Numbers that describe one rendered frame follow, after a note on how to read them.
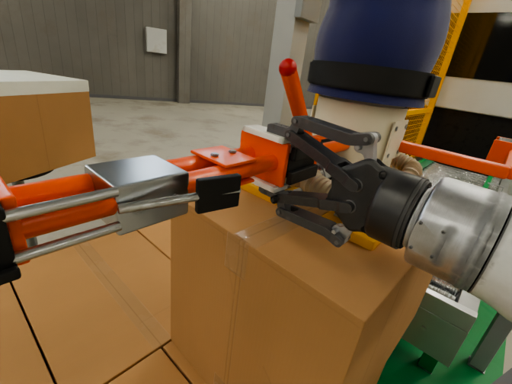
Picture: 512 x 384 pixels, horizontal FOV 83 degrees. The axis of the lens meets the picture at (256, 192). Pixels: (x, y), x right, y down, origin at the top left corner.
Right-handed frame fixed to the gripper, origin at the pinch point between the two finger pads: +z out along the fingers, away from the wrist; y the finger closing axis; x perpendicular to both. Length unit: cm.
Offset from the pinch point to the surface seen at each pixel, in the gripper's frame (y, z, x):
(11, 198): -2.3, -3.4, -27.6
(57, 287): 54, 55, -16
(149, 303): 53, 33, 1
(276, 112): 17, 99, 129
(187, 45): -32, 677, 464
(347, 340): 16.2, -18.7, -2.9
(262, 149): -1.2, -0.4, -0.8
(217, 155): -1.7, -0.7, -9.0
